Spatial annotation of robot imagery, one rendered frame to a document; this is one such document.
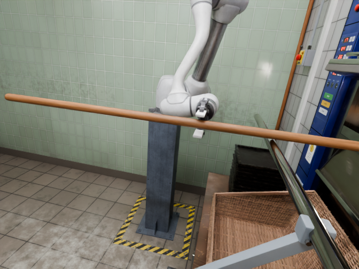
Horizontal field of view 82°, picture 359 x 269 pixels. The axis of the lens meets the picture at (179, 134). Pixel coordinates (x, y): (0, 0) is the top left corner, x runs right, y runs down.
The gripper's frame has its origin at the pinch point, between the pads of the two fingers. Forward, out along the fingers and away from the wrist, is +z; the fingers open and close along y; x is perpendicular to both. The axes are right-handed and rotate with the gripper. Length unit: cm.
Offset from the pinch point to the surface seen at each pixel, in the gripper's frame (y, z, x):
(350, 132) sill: 2, -26, -60
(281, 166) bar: 1.9, 18.4, -23.0
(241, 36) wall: -40, -123, -14
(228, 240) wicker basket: 60, -12, -20
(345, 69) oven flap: -22, -17, -46
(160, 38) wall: -34, -123, 55
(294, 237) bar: 5.5, 37.3, -21.7
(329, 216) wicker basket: 34, -11, -56
